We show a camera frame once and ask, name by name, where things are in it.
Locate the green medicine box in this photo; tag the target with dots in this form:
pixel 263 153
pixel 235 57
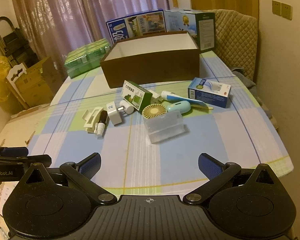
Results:
pixel 136 95

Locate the cardboard box on floor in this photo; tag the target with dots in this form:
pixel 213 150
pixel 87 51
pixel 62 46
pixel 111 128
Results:
pixel 36 85

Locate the brown open storage box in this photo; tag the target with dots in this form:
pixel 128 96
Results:
pixel 163 57

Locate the quilted beige chair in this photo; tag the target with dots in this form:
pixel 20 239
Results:
pixel 236 40

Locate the wall power sockets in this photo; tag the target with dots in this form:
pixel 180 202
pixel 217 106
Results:
pixel 282 9

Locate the white pill bottle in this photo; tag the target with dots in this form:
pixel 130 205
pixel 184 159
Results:
pixel 126 107

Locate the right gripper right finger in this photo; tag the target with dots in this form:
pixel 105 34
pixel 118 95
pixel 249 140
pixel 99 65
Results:
pixel 217 173

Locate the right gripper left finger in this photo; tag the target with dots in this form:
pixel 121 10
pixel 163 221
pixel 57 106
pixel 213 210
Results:
pixel 79 175

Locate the pink curtain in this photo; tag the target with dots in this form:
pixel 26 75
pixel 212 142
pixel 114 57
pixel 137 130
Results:
pixel 56 27

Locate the mint handheld fan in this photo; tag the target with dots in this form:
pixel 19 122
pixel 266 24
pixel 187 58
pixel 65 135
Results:
pixel 157 109

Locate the blue milk carton box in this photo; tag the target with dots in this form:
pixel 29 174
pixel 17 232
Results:
pixel 136 25

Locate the grey cloth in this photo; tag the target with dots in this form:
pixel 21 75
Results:
pixel 245 80

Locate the yellow plastic bag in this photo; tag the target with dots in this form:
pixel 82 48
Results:
pixel 8 102

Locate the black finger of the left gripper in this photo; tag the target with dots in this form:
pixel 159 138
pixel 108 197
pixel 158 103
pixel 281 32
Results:
pixel 44 159

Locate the black folding cart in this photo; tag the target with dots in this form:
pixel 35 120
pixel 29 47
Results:
pixel 16 47

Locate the white usb charger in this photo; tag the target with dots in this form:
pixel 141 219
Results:
pixel 156 98

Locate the green drink pack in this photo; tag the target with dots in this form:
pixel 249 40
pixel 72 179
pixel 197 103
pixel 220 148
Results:
pixel 86 58

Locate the blue white medicine box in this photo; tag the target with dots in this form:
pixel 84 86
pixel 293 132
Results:
pixel 209 91

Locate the light blue milk carton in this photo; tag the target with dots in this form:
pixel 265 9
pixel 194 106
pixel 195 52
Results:
pixel 199 24

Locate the white numbered plug adapter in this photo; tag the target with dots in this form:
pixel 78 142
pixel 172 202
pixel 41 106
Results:
pixel 114 113

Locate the clear plastic case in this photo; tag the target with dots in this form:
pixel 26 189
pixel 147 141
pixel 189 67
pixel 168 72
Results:
pixel 164 127

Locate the blue white tube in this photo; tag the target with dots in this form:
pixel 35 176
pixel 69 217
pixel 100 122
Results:
pixel 169 96

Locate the cream hair claw clip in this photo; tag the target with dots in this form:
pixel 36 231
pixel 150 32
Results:
pixel 91 119

